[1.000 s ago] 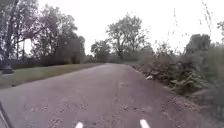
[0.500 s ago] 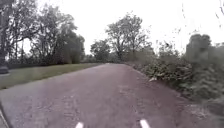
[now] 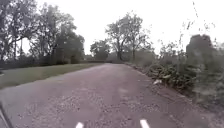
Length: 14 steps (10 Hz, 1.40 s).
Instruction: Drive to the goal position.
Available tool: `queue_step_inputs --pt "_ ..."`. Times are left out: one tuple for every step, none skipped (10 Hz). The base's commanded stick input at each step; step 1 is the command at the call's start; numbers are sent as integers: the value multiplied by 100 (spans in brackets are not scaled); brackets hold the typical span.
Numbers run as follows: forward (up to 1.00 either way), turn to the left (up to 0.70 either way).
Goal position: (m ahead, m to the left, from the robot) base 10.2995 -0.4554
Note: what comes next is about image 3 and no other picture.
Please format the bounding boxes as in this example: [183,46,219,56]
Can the overgrown bushes and weeds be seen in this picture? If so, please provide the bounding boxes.
[124,33,224,113]

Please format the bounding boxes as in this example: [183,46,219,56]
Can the row of trees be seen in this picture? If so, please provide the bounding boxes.
[0,0,86,68]

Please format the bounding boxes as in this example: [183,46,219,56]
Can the grass lawn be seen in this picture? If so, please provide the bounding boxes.
[0,62,101,90]

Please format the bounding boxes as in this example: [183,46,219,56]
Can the small dark tree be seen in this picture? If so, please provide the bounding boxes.
[89,39,111,62]

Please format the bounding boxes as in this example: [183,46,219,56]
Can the tall bare-branched tree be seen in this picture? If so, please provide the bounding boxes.
[105,12,153,63]

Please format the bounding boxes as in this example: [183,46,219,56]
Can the grey asphalt path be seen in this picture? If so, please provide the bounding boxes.
[0,63,224,128]

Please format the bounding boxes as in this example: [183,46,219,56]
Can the robot's own part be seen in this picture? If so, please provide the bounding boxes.
[139,118,151,128]
[75,121,85,128]

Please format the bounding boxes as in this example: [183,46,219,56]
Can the dark low hedge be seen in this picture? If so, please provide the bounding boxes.
[0,56,81,71]

